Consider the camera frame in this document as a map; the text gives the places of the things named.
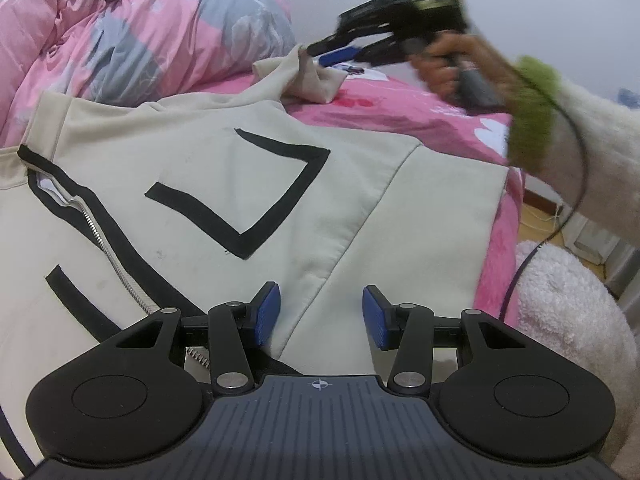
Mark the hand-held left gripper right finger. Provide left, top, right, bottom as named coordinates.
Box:
left=362, top=285, right=533, bottom=396

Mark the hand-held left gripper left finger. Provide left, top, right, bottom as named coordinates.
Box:
left=114, top=282, right=282, bottom=396

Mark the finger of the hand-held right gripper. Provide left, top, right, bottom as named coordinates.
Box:
left=319, top=35, right=416, bottom=67
left=306, top=27, right=396, bottom=57

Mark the beige zip jacket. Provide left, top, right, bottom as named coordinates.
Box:
left=0, top=42, right=511, bottom=480

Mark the person's right hand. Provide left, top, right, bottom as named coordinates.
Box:
left=410, top=35, right=516, bottom=108

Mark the pink grey floral quilt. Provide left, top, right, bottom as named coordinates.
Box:
left=0, top=0, right=296, bottom=146

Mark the white plastic box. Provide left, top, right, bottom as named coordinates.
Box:
left=565, top=212, right=640, bottom=301

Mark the thin white cable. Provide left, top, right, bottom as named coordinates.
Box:
left=522, top=202, right=568, bottom=228

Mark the black cable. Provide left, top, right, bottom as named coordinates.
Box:
left=502, top=105, right=588, bottom=321

